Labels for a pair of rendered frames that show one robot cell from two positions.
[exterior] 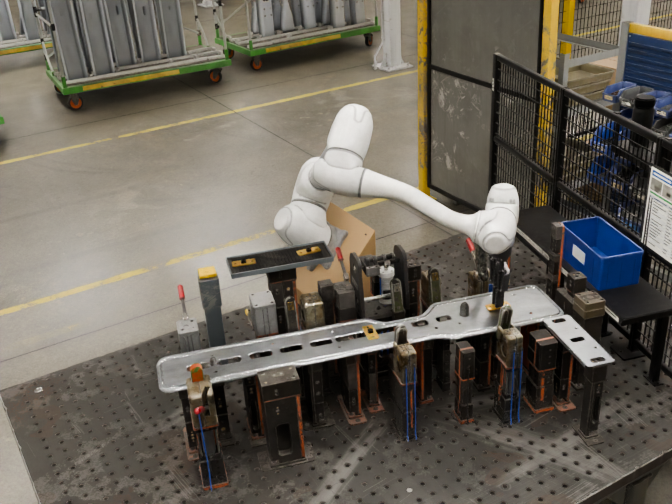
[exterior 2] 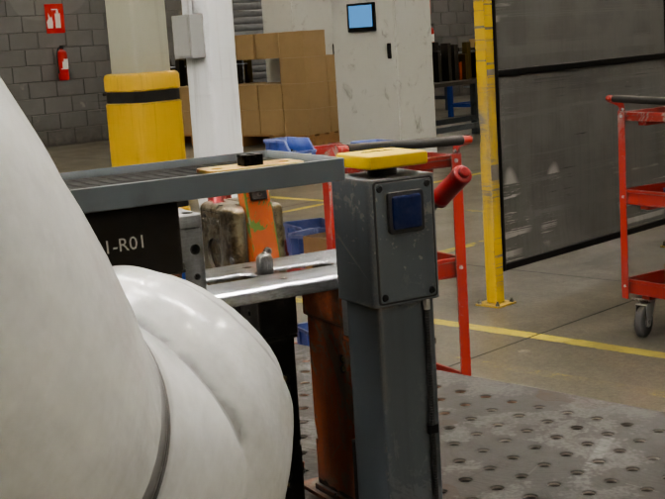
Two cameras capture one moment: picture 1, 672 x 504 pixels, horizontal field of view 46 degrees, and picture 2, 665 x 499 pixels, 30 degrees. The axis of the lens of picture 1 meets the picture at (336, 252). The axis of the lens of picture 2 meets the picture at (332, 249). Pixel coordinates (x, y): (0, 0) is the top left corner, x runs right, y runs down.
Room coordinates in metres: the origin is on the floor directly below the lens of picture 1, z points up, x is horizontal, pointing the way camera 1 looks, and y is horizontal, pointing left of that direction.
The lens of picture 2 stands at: (3.51, 0.12, 1.26)
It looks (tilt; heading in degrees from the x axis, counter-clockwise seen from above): 10 degrees down; 165
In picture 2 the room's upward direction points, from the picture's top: 4 degrees counter-clockwise
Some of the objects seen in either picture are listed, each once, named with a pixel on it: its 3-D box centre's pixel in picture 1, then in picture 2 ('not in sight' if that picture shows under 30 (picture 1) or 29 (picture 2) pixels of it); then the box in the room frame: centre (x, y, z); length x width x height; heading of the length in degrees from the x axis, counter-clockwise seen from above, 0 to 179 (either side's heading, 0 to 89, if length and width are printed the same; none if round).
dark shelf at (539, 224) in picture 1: (580, 257); not in sight; (2.66, -0.93, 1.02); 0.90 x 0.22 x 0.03; 14
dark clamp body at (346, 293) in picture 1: (346, 331); not in sight; (2.44, -0.02, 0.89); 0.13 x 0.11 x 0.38; 14
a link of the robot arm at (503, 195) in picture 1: (502, 208); not in sight; (2.36, -0.55, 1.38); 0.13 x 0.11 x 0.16; 163
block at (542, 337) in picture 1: (540, 371); not in sight; (2.20, -0.67, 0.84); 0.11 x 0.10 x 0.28; 14
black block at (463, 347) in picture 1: (465, 383); not in sight; (2.15, -0.40, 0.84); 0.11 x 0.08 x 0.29; 14
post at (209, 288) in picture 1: (215, 328); (395, 413); (2.47, 0.46, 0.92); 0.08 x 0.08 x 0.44; 14
